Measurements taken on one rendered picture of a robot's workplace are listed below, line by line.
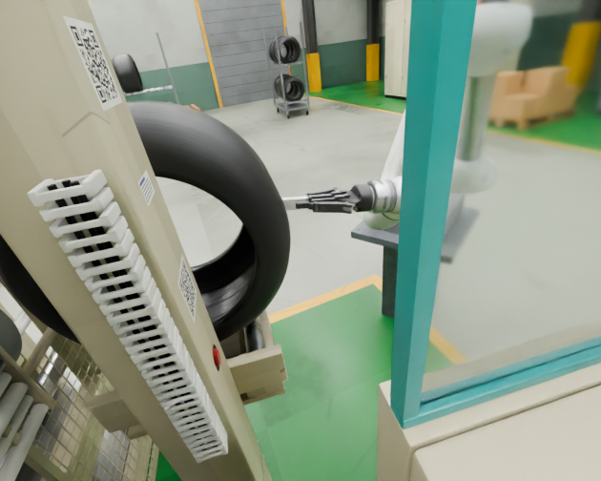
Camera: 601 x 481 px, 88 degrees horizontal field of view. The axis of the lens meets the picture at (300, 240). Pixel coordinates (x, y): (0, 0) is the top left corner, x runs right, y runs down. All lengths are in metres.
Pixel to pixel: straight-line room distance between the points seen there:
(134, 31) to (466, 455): 11.85
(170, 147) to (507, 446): 0.54
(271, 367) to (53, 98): 0.60
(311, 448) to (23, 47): 1.58
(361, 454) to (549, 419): 1.38
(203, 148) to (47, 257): 0.29
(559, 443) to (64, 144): 0.44
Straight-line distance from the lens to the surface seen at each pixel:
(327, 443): 1.66
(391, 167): 1.08
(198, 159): 0.57
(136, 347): 0.42
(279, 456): 1.66
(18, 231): 0.41
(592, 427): 0.31
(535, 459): 0.28
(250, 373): 0.75
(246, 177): 0.59
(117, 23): 11.92
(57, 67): 0.35
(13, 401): 0.86
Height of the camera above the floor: 1.50
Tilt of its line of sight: 32 degrees down
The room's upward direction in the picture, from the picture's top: 8 degrees counter-clockwise
